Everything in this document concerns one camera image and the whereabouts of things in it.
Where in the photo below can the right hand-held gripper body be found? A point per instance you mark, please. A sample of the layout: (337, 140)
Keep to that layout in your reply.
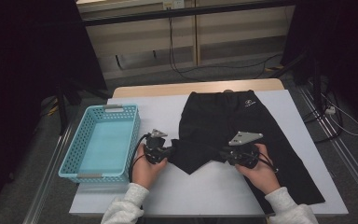
(245, 138)

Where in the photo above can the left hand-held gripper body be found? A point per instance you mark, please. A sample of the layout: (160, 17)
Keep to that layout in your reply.
(155, 147)

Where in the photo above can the black shorts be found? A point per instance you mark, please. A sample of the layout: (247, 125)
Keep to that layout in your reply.
(211, 118)

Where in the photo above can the light blue plastic basket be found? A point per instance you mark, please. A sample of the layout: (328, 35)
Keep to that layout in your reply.
(105, 146)

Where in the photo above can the person's left hand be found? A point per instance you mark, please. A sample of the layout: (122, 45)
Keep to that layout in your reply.
(144, 172)

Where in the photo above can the person's right hand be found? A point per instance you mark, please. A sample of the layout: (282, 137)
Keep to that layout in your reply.
(261, 177)

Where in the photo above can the white table cover sheet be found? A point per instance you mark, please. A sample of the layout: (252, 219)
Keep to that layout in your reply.
(155, 112)

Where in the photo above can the wooden table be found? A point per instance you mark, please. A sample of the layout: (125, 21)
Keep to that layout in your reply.
(167, 88)

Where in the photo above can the black metal stand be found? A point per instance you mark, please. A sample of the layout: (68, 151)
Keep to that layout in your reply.
(316, 84)

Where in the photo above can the white power strip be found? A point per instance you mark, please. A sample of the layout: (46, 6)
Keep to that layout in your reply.
(330, 110)

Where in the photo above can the beige wooden cabinet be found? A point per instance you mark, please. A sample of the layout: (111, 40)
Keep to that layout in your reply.
(143, 34)

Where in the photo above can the black curtain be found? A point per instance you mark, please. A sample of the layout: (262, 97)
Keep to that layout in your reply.
(18, 46)
(348, 37)

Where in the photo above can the aluminium floor rail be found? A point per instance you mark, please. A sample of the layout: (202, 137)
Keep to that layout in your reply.
(348, 158)
(48, 177)

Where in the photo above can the white wall outlet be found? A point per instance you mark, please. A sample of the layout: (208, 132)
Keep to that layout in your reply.
(174, 3)

